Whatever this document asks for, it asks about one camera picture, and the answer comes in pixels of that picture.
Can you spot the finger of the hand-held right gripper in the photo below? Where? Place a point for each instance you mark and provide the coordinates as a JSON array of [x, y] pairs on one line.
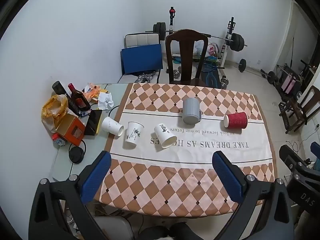
[[315, 151], [287, 157]]

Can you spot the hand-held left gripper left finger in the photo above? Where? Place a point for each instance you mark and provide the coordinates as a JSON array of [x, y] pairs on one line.
[[97, 177]]

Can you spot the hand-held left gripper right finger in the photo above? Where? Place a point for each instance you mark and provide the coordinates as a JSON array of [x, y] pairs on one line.
[[227, 177]]

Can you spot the plain white paper cup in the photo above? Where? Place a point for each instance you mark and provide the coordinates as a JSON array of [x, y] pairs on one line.
[[111, 125]]

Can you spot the white paper cup plant print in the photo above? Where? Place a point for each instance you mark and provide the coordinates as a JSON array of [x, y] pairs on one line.
[[133, 133]]

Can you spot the red ribbed paper cup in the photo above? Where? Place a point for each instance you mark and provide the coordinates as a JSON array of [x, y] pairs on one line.
[[236, 120]]

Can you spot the white paper cup black lettering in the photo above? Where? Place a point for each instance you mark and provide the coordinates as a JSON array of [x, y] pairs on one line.
[[165, 136]]

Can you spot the round black device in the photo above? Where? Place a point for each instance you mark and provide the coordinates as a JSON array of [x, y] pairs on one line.
[[75, 155]]

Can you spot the brown wooden chair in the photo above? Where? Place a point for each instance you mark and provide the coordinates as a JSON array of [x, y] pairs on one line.
[[303, 107]]

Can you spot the checkered printed tablecloth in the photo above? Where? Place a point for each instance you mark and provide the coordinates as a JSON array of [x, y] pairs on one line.
[[175, 177]]

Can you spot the grey stool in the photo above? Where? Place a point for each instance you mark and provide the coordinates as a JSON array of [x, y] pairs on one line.
[[113, 227]]

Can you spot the small red white packet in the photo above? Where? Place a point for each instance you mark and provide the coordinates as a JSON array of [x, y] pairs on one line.
[[59, 140]]

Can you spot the black phone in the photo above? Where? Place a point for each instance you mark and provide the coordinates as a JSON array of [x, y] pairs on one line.
[[93, 123]]

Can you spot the orange box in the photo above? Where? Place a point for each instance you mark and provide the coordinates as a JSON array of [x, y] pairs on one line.
[[71, 128]]

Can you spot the pink cloth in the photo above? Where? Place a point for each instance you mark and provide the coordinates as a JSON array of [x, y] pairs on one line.
[[287, 83]]

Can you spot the crumpled white tissue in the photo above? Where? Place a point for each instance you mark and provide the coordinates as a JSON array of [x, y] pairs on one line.
[[105, 101]]

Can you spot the grey mug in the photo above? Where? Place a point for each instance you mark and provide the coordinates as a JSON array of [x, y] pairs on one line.
[[190, 110]]

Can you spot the black exercise machine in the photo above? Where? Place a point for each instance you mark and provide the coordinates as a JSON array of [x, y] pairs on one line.
[[300, 75]]

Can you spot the red cap liquor bottle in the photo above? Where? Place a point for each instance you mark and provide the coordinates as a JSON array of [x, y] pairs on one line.
[[78, 100]]

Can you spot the yellow plastic bag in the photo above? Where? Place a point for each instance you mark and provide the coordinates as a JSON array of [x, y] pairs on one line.
[[53, 110]]

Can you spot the black dumbbell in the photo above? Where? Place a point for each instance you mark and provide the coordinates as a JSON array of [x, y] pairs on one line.
[[271, 76]]

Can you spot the orange snack packet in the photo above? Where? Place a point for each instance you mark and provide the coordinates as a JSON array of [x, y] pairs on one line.
[[92, 92]]

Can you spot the dark bottle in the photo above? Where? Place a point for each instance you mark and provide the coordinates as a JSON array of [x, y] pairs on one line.
[[62, 93]]

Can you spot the chrome dumbbell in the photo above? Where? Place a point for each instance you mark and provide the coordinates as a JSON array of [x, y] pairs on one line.
[[177, 73], [224, 82]]

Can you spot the small black barbell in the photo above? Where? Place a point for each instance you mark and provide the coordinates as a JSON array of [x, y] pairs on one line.
[[242, 65]]

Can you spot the chrome weight plates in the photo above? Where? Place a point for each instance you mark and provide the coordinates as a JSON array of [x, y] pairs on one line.
[[146, 77]]

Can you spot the blue board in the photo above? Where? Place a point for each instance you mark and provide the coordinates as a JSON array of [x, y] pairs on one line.
[[141, 58]]

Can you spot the dark wooden chair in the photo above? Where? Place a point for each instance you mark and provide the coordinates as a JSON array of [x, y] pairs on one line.
[[187, 55]]

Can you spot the pink plastic bag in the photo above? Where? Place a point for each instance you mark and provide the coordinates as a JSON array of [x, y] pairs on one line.
[[212, 49]]

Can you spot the white plastic bag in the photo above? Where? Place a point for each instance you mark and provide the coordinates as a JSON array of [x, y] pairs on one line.
[[198, 47]]

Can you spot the white barbell rack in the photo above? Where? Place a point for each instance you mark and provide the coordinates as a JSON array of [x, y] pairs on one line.
[[228, 37]]

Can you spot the white cushioned chair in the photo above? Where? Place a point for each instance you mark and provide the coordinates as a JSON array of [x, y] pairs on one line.
[[141, 40]]

